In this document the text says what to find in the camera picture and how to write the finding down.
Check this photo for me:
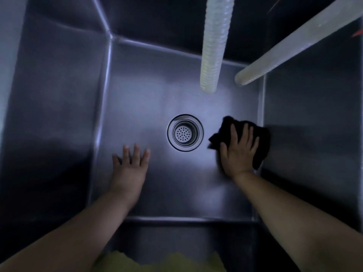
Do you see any person's right hand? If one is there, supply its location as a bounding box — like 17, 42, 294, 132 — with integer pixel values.
219, 123, 260, 181

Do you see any person's left hand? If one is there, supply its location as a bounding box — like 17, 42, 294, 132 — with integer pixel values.
112, 143, 151, 209

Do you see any dark cleaning cloth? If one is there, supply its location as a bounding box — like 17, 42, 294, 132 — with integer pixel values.
208, 116, 271, 170

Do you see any stainless steel sink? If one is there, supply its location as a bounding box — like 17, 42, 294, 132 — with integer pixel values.
0, 0, 363, 272

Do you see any person's right forearm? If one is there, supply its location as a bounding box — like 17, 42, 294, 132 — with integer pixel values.
232, 170, 363, 272

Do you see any person's left forearm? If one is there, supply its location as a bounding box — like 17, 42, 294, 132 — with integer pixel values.
0, 191, 142, 272

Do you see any round metal drain strainer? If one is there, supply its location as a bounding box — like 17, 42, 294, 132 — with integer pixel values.
166, 114, 205, 152

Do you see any yellow woven cloth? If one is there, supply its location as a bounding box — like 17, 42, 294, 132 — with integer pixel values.
93, 250, 227, 272

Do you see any cream faucet hose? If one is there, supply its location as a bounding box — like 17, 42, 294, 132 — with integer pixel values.
200, 0, 236, 94
234, 0, 363, 88

